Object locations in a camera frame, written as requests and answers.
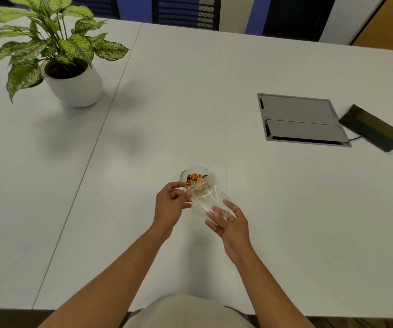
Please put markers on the mixed colourful food pieces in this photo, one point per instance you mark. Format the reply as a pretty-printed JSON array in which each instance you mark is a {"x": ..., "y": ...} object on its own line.
[{"x": 195, "y": 179}]

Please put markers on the black rectangular box device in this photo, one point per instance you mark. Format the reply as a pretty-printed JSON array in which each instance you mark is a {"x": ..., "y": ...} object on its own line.
[{"x": 370, "y": 128}]

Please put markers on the person's beige trousers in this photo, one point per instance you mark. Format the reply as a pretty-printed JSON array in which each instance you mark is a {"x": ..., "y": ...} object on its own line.
[{"x": 186, "y": 312}]

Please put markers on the person's right little finger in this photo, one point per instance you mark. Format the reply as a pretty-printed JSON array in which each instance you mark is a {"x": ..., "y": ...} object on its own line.
[{"x": 211, "y": 226}]

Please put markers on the clear plastic wrap sheet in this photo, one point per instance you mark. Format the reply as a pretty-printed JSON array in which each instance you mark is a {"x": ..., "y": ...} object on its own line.
[{"x": 211, "y": 198}]

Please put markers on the person's left hand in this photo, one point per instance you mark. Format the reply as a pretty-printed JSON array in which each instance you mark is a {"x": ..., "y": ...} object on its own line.
[{"x": 168, "y": 208}]

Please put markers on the black mesh office chair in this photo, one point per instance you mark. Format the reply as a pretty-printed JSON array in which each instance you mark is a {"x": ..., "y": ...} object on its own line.
[{"x": 186, "y": 11}]

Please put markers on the person's right thumb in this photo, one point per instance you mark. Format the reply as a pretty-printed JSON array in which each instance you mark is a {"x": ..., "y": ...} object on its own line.
[{"x": 233, "y": 206}]

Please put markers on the person's right hand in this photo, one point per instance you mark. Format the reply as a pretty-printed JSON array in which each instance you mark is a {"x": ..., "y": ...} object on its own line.
[{"x": 234, "y": 232}]

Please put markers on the person's right middle finger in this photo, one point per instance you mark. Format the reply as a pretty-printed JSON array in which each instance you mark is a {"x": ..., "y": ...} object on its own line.
[{"x": 217, "y": 218}]

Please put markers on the person's right forearm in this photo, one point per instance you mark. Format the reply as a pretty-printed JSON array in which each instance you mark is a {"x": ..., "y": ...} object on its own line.
[{"x": 271, "y": 297}]

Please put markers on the white round plant pot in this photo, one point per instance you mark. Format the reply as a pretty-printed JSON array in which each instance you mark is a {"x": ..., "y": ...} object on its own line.
[{"x": 75, "y": 83}]

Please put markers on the green variegated leafy plant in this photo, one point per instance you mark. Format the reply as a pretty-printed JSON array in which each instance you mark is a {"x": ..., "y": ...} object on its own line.
[{"x": 46, "y": 44}]

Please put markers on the person's left forearm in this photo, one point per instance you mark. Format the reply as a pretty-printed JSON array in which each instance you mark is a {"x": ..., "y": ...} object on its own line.
[{"x": 104, "y": 286}]

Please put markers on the small clear glass bowl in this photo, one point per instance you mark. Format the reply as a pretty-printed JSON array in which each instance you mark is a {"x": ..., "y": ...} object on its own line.
[{"x": 196, "y": 179}]

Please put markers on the person's left thumb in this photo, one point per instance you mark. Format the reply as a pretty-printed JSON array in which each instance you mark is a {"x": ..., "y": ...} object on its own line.
[{"x": 184, "y": 198}]

